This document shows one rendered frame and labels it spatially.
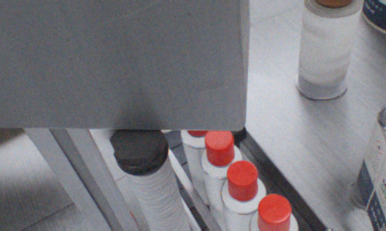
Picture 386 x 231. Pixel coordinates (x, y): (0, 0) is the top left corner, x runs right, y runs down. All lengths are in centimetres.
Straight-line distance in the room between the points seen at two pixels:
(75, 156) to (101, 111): 17
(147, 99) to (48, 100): 6
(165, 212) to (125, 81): 12
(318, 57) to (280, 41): 19
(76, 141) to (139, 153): 15
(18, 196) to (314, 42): 57
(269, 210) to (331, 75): 36
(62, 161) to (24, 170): 48
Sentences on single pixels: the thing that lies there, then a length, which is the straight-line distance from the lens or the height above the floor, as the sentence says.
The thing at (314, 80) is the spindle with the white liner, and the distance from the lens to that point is 78.
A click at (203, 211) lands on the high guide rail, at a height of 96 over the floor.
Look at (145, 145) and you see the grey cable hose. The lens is 27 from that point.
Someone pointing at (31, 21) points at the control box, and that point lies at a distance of 23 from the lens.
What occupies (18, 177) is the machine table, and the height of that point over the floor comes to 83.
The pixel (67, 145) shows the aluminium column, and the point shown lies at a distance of 42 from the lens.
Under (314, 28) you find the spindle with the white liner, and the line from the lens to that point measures 71.
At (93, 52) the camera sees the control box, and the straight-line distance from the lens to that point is 23.
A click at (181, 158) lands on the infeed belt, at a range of 75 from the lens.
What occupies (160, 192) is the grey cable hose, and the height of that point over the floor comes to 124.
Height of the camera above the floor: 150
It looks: 51 degrees down
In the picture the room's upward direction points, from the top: 11 degrees counter-clockwise
